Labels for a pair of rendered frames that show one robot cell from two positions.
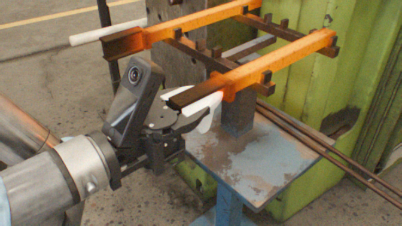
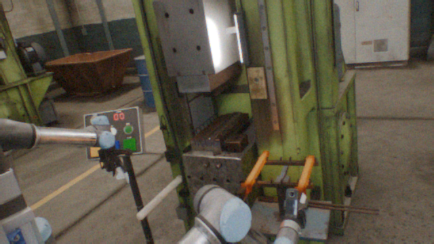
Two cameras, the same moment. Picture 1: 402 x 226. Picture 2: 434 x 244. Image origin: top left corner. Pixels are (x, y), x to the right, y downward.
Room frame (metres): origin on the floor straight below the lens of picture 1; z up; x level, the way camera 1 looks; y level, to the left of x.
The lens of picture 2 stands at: (-0.65, 0.77, 1.76)
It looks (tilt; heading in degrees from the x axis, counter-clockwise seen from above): 20 degrees down; 336
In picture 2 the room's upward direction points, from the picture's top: 10 degrees counter-clockwise
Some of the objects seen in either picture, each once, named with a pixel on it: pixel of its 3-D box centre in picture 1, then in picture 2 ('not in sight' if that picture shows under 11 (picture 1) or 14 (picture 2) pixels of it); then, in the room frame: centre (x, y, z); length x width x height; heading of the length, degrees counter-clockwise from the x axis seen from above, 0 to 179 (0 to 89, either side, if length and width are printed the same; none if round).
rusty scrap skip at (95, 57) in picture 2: not in sight; (90, 75); (8.28, -0.24, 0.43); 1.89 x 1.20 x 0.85; 34
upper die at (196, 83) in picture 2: not in sight; (211, 73); (1.27, -0.10, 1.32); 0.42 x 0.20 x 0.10; 125
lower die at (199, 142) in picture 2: not in sight; (221, 130); (1.27, -0.10, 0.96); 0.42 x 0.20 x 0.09; 125
